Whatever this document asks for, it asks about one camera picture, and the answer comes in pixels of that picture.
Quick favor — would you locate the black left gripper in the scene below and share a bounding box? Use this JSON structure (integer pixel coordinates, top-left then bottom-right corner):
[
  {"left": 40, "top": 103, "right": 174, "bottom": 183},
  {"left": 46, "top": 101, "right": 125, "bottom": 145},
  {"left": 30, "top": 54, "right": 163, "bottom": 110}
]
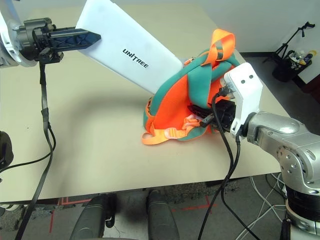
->
[{"left": 16, "top": 17, "right": 102, "bottom": 63}]

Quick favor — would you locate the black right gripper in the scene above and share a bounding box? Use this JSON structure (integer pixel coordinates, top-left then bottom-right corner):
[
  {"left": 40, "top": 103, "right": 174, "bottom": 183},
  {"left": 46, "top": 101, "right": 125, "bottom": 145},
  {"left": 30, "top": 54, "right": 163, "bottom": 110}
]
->
[{"left": 186, "top": 98, "right": 237, "bottom": 133}]

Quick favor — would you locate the orange and teal backpack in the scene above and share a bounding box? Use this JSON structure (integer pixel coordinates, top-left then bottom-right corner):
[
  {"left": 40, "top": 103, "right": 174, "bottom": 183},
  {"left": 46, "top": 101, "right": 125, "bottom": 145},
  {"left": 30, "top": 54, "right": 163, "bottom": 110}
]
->
[{"left": 141, "top": 28, "right": 241, "bottom": 146}]

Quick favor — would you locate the white Unitree pencil case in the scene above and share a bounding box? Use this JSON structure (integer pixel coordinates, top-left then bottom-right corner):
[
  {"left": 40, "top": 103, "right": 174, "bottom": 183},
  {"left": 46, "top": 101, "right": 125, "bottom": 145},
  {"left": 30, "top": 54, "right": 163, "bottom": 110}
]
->
[{"left": 74, "top": 0, "right": 184, "bottom": 95}]

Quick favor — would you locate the black bin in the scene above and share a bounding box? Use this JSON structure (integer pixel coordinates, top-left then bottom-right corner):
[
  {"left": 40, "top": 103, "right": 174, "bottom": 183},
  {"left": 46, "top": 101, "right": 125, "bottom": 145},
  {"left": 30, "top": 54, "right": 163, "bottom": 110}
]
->
[{"left": 271, "top": 49, "right": 313, "bottom": 83}]

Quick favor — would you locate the black tripod stand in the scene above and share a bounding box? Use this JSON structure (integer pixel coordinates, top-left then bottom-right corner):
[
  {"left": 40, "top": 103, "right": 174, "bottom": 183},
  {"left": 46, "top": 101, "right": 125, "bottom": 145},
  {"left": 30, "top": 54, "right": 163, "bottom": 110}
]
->
[{"left": 264, "top": 21, "right": 316, "bottom": 63}]

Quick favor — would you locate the dark grey right robot leg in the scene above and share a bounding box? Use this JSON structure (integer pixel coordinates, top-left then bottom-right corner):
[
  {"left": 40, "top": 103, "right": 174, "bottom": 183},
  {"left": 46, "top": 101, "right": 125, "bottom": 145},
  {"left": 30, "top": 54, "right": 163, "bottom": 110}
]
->
[{"left": 147, "top": 189, "right": 180, "bottom": 240}]

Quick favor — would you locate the dark grey robot leg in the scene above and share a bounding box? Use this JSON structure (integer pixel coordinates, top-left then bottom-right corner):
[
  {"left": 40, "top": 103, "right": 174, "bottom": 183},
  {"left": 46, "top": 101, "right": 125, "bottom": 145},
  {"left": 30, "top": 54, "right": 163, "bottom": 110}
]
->
[
  {"left": 147, "top": 189, "right": 180, "bottom": 240},
  {"left": 69, "top": 193, "right": 118, "bottom": 240}
]

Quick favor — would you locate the dark grey left robot leg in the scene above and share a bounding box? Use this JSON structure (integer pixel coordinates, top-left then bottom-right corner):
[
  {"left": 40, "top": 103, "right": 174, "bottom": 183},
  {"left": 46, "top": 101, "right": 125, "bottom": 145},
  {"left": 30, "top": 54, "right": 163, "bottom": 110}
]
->
[{"left": 69, "top": 193, "right": 118, "bottom": 240}]

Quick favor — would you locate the black cable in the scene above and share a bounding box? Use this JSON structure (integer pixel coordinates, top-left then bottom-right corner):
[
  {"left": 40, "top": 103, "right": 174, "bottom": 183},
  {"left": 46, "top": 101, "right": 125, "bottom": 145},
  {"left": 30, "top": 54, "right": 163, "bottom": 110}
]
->
[
  {"left": 221, "top": 136, "right": 261, "bottom": 240},
  {"left": 198, "top": 86, "right": 235, "bottom": 240},
  {"left": 0, "top": 59, "right": 57, "bottom": 240}
]

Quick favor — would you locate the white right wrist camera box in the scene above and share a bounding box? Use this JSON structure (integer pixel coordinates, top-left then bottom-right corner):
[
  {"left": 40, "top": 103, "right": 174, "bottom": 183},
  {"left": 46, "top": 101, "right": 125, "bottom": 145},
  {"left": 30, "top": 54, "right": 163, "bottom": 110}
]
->
[{"left": 223, "top": 62, "right": 263, "bottom": 137}]

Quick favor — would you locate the white floor cable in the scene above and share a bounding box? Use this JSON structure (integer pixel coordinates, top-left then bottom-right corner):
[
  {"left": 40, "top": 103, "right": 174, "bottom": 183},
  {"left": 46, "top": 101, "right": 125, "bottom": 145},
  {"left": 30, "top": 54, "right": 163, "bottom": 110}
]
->
[{"left": 249, "top": 172, "right": 288, "bottom": 226}]

